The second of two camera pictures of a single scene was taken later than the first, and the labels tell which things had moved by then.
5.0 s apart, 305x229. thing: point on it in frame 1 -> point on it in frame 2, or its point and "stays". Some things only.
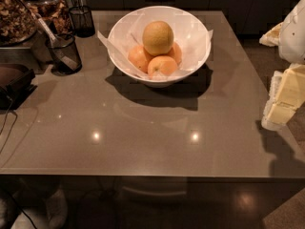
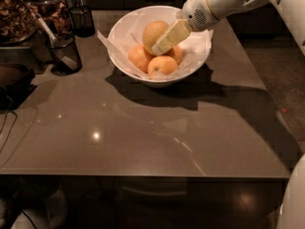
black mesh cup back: x=82 y=20 stays
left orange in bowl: x=139 y=57 stays
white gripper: x=294 y=35 -> x=195 y=12
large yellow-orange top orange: x=157 y=38 stays
